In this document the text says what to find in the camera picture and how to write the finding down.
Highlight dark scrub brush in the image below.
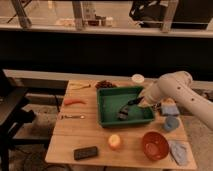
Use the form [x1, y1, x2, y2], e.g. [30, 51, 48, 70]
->
[118, 105, 130, 121]

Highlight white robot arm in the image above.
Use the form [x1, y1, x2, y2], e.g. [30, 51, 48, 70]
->
[138, 71, 213, 130]

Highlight red-orange bowl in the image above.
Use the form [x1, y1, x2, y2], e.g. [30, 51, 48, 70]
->
[141, 131, 169, 161]

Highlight green plastic tray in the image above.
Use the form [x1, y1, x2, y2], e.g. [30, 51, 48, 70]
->
[97, 86, 155, 127]

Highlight dark red grapes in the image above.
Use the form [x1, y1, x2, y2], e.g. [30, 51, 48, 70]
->
[95, 80, 117, 89]

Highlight blue folded cloth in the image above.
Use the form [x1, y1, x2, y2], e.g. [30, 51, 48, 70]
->
[161, 105, 180, 116]

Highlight yellow-red apple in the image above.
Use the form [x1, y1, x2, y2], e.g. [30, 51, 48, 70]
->
[108, 134, 121, 150]

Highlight metal spoon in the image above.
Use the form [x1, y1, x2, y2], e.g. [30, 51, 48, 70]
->
[60, 115, 85, 120]

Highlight black rectangular block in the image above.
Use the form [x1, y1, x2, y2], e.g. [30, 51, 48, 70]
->
[74, 146, 98, 160]

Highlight grey-blue rag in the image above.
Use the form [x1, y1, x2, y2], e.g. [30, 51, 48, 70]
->
[169, 141, 188, 166]

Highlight black side table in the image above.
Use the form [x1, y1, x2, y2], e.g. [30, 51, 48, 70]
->
[0, 69, 37, 171]

